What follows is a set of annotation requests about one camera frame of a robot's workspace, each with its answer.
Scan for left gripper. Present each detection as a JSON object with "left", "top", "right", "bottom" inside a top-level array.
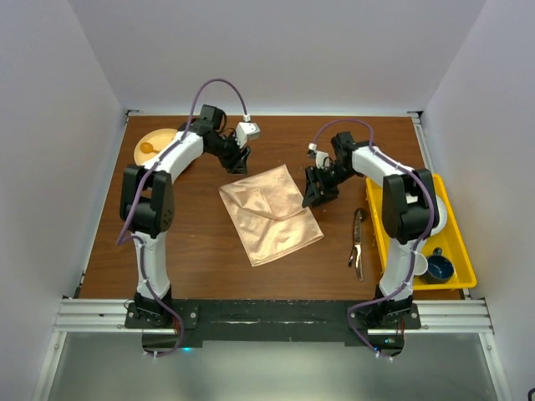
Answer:
[{"left": 207, "top": 130, "right": 251, "bottom": 175}]

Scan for aluminium frame rail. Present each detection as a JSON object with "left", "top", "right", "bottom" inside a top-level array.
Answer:
[{"left": 53, "top": 299, "right": 493, "bottom": 333}]

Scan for wooden spoon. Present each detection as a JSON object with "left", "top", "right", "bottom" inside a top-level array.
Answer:
[{"left": 140, "top": 142, "right": 160, "bottom": 155}]

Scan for dark blue mug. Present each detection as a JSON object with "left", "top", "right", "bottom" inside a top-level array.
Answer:
[{"left": 421, "top": 247, "right": 455, "bottom": 284}]

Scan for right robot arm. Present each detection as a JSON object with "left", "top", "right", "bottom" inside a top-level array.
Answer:
[{"left": 303, "top": 132, "right": 440, "bottom": 328}]

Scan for round bamboo plate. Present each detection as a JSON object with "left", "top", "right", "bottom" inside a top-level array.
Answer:
[{"left": 133, "top": 129, "right": 202, "bottom": 175}]

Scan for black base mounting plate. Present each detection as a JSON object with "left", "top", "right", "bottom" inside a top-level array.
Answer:
[{"left": 125, "top": 300, "right": 421, "bottom": 354}]

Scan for beige cloth napkin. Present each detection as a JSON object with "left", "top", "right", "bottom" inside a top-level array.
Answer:
[{"left": 218, "top": 165, "right": 324, "bottom": 266}]

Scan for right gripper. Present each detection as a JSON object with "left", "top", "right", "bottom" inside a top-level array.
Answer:
[{"left": 302, "top": 163, "right": 358, "bottom": 208}]

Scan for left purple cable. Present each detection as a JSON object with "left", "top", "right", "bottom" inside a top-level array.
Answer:
[{"left": 115, "top": 77, "right": 252, "bottom": 360}]

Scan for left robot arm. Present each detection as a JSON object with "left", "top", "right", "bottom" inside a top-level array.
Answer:
[{"left": 117, "top": 105, "right": 260, "bottom": 327}]

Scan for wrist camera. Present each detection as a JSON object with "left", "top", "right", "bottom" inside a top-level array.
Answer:
[
  {"left": 308, "top": 142, "right": 331, "bottom": 170},
  {"left": 235, "top": 122, "right": 261, "bottom": 148}
]

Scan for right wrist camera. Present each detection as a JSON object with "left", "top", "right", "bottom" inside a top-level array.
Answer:
[{"left": 308, "top": 142, "right": 331, "bottom": 170}]

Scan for white mug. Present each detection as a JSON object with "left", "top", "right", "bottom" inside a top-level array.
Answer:
[{"left": 413, "top": 252, "right": 428, "bottom": 276}]

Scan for white paper plate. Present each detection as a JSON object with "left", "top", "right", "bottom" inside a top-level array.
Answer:
[{"left": 430, "top": 195, "right": 448, "bottom": 236}]

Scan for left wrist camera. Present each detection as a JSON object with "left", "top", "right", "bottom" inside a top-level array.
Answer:
[{"left": 235, "top": 122, "right": 261, "bottom": 148}]

